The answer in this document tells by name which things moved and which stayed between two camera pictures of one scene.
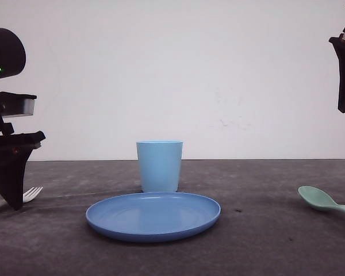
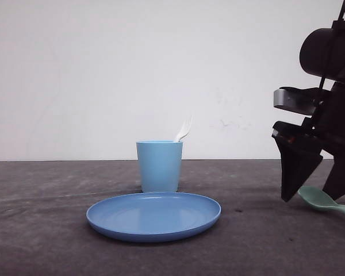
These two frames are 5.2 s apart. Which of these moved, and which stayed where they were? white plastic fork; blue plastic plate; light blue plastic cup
Moved: white plastic fork
Stayed: blue plastic plate; light blue plastic cup
